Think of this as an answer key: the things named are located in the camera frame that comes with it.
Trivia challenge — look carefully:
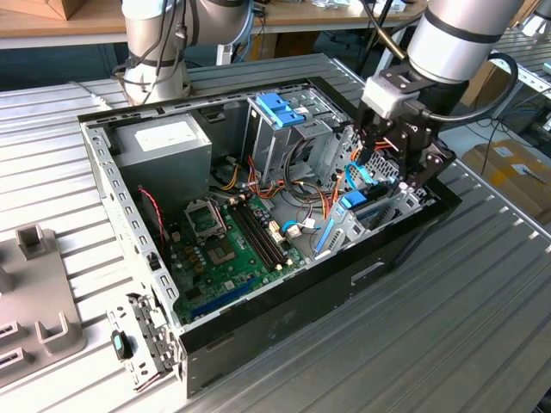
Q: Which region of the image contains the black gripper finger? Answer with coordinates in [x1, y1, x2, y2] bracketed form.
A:
[388, 130, 457, 192]
[352, 106, 396, 168]

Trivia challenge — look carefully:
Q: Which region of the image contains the orange red disk power wire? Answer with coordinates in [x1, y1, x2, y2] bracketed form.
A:
[325, 144, 395, 203]

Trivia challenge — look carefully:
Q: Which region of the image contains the blue data wire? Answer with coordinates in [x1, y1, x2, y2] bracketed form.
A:
[282, 161, 384, 233]

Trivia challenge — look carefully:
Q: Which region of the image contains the hard disk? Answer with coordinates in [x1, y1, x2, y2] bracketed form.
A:
[316, 174, 401, 255]

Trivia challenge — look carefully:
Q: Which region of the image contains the metal disk bay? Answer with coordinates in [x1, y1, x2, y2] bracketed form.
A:
[312, 124, 436, 262]

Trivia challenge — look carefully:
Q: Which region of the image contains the black tripod leg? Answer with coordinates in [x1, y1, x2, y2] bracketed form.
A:
[356, 0, 396, 85]

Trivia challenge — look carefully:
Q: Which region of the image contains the flat cardboard sheet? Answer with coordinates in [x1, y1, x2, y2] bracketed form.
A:
[467, 59, 509, 108]
[253, 32, 319, 59]

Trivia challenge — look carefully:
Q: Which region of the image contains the cardboard box with label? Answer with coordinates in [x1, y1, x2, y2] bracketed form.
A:
[462, 139, 551, 225]

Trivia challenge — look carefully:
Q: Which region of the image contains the blue plastic bay latch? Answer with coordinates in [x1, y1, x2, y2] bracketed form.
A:
[256, 93, 309, 129]

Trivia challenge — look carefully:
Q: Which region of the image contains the metal drive cage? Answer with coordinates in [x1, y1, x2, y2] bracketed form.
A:
[240, 83, 345, 186]

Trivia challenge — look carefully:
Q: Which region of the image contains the wooden desk with white legs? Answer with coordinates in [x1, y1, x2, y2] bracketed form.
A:
[251, 0, 427, 83]

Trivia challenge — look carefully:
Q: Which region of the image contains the black RAM slot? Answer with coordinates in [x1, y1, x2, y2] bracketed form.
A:
[238, 202, 284, 268]
[233, 204, 280, 271]
[227, 205, 275, 274]
[244, 200, 289, 265]

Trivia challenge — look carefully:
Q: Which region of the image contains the metal socket cover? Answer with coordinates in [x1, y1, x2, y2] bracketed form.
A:
[183, 198, 228, 238]

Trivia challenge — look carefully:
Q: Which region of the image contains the black open PC case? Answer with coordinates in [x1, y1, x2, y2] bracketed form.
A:
[77, 76, 464, 399]

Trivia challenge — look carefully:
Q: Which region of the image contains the green motherboard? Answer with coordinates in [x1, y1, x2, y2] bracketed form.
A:
[165, 193, 309, 326]

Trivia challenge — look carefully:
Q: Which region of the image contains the grey power supply box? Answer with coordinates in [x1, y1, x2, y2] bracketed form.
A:
[112, 112, 214, 216]

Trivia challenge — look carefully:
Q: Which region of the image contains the blue expansion slot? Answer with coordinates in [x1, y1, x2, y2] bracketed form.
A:
[191, 276, 259, 318]

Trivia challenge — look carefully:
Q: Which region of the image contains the metal expansion card latch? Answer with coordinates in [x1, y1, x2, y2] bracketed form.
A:
[106, 292, 185, 392]

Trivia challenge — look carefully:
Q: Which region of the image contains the brown box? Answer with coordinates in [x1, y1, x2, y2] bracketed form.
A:
[25, 0, 90, 22]

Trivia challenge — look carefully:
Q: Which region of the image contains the black tab with blue stripe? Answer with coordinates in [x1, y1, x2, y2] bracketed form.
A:
[110, 329, 133, 361]

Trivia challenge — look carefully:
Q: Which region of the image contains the grey parts rack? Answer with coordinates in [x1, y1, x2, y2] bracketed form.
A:
[0, 221, 90, 388]

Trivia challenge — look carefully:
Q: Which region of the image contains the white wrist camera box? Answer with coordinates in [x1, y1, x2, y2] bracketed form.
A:
[360, 75, 417, 118]

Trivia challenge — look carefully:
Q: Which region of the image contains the thick black camera cable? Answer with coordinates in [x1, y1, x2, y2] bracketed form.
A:
[419, 51, 520, 126]

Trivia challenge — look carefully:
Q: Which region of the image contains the multicolour power wire bundle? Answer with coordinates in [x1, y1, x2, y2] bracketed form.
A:
[247, 154, 341, 225]

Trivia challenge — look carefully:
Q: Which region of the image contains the black cable with gold connector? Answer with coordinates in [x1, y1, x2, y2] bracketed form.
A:
[360, 0, 409, 61]

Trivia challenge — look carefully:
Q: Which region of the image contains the metal frame table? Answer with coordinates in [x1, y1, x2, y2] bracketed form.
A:
[486, 29, 551, 126]

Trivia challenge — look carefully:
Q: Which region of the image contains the white plug with thin wires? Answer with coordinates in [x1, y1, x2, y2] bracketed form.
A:
[283, 218, 323, 238]

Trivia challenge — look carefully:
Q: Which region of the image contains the yellow orange wire bundle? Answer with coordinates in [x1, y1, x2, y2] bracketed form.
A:
[214, 161, 241, 191]

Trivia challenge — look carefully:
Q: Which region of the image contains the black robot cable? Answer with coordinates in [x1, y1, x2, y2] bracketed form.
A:
[110, 0, 200, 107]

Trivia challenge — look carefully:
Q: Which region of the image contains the pale cable plug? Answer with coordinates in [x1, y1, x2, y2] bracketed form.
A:
[79, 81, 108, 105]

